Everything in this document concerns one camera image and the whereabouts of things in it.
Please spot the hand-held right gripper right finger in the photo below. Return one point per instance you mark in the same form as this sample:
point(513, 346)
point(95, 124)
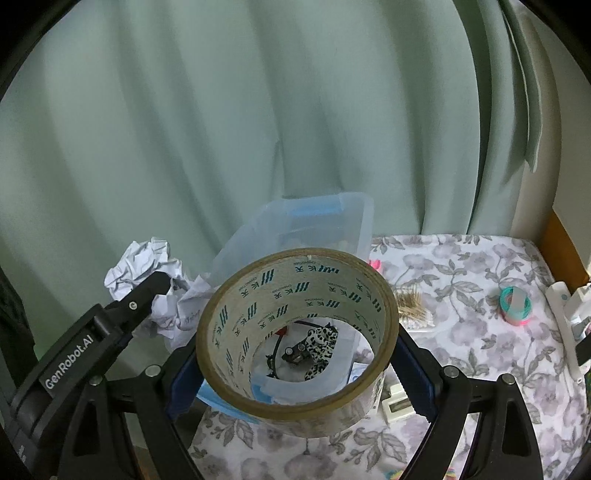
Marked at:
point(415, 383)

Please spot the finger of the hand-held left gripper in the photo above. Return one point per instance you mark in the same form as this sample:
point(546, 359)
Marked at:
point(143, 295)

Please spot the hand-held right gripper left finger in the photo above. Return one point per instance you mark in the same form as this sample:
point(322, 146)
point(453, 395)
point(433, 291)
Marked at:
point(184, 383)

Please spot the cream rectangular hair clip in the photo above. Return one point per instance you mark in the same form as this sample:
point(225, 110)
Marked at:
point(399, 406)

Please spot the white paper ball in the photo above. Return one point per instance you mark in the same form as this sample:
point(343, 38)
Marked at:
point(134, 263)

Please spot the white face mask packet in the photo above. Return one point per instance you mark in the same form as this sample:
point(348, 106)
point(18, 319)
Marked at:
point(272, 390)

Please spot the leopard print scrunchie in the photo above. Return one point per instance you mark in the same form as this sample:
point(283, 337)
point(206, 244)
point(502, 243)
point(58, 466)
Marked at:
point(323, 346)

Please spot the black toothed headband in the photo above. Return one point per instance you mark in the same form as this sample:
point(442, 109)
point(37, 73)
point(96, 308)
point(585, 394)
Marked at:
point(291, 357)

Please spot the red hair claw clip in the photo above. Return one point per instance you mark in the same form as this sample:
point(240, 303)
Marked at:
point(285, 331)

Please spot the brown packing tape roll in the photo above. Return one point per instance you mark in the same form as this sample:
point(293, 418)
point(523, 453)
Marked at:
point(300, 410)

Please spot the pink sealing clip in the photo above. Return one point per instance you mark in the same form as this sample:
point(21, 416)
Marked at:
point(375, 264)

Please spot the clear plastic storage box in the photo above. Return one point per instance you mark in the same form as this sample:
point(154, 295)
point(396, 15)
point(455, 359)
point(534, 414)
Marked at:
point(314, 221)

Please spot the pink tape roll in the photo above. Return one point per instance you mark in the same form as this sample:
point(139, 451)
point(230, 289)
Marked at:
point(519, 321)

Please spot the teal tape roll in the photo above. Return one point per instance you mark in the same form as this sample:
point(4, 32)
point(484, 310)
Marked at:
point(512, 300)

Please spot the white power strip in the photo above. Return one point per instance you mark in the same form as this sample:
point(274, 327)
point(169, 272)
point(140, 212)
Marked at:
point(558, 314)

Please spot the white charger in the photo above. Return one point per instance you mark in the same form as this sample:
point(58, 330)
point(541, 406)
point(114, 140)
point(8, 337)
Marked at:
point(581, 309)

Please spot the green curtain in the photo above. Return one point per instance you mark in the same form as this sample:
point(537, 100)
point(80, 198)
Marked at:
point(231, 115)

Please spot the wooden cabinet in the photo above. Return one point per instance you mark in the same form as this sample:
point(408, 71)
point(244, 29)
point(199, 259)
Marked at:
point(561, 244)

